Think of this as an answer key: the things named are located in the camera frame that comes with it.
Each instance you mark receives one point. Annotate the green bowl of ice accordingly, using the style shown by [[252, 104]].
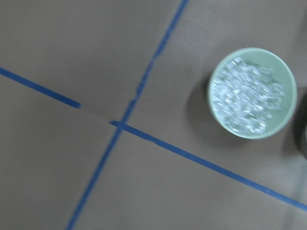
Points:
[[252, 93]]

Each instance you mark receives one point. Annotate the steel ice scoop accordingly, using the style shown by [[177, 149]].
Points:
[[300, 126]]

